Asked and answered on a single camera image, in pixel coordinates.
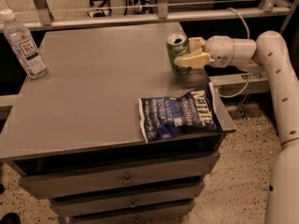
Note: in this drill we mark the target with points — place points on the bottom drawer with knob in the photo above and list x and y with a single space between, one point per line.
134 215

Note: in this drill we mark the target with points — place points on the top drawer with knob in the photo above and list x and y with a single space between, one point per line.
121 175

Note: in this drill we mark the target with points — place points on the grey drawer cabinet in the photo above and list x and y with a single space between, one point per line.
84 112

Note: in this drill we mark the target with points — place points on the middle drawer with knob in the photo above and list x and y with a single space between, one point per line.
128 199

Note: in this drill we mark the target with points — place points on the clear plastic water bottle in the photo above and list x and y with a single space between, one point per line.
23 45

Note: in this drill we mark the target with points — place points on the blue Kettle chips bag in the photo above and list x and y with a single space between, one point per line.
168 117

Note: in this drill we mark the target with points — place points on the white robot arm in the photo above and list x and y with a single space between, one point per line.
270 53

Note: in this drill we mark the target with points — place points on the black shoe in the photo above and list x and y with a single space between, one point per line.
10 218

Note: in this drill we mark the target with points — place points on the metal railing frame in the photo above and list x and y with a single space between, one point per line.
76 14

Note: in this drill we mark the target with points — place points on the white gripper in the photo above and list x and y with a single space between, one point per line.
219 51

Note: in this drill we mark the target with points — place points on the drawer with knob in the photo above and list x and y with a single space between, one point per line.
128 199
134 215
121 175

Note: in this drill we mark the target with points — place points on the green soda can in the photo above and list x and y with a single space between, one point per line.
177 45

